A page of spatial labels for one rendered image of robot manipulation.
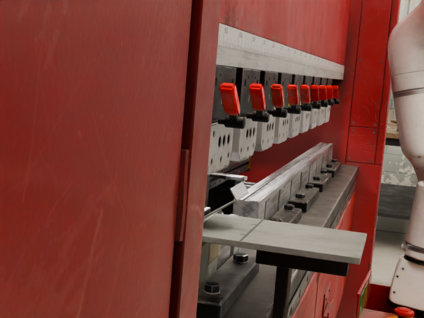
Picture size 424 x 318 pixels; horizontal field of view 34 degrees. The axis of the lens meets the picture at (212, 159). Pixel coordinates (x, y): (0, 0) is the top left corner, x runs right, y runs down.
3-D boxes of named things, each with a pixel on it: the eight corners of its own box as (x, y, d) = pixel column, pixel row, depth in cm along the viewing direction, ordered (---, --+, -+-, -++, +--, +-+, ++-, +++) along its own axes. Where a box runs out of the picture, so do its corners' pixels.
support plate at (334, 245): (359, 265, 101) (360, 258, 101) (185, 240, 108) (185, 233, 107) (366, 238, 118) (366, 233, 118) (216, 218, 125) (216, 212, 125)
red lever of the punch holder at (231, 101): (238, 81, 101) (246, 122, 108) (211, 78, 102) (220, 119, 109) (236, 90, 100) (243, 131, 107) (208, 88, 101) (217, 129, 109)
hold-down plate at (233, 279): (218, 323, 105) (220, 304, 105) (184, 317, 107) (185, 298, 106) (259, 272, 134) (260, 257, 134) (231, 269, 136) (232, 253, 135)
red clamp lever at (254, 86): (265, 82, 120) (270, 117, 128) (241, 79, 121) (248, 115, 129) (263, 89, 119) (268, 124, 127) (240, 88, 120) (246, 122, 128)
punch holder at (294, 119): (290, 138, 181) (296, 74, 179) (258, 135, 184) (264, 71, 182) (299, 134, 196) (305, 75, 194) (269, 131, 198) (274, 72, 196)
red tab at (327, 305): (328, 318, 209) (330, 295, 208) (321, 317, 209) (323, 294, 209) (333, 303, 223) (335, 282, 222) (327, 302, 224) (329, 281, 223)
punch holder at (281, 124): (277, 144, 162) (283, 72, 160) (241, 141, 164) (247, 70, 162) (287, 139, 177) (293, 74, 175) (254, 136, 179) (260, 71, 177)
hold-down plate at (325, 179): (322, 192, 236) (323, 183, 236) (306, 190, 238) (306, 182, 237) (331, 181, 265) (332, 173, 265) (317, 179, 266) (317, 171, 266)
